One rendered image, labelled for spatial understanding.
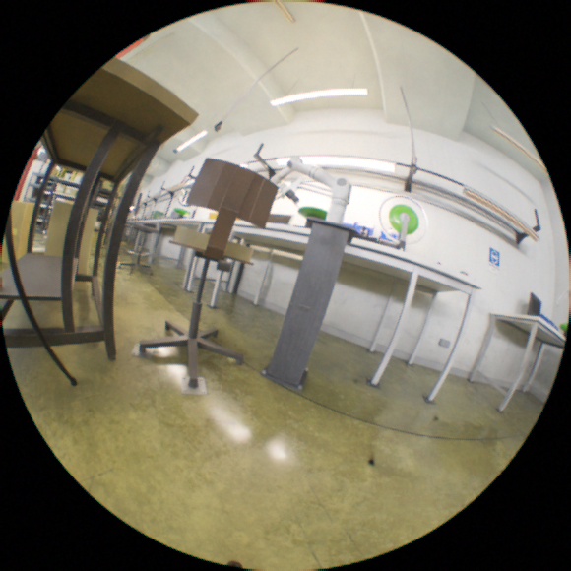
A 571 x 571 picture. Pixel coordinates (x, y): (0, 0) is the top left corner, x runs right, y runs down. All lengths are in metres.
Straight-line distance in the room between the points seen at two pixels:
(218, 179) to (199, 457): 0.90
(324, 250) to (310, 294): 0.22
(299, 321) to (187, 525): 0.89
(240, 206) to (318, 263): 0.43
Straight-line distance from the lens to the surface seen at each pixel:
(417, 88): 3.39
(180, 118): 0.64
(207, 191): 0.65
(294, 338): 0.85
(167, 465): 0.60
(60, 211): 1.74
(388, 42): 3.17
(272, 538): 0.58
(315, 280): 0.79
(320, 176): 1.11
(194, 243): 0.69
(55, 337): 0.84
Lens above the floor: 0.56
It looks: 4 degrees down
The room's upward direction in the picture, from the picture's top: 17 degrees clockwise
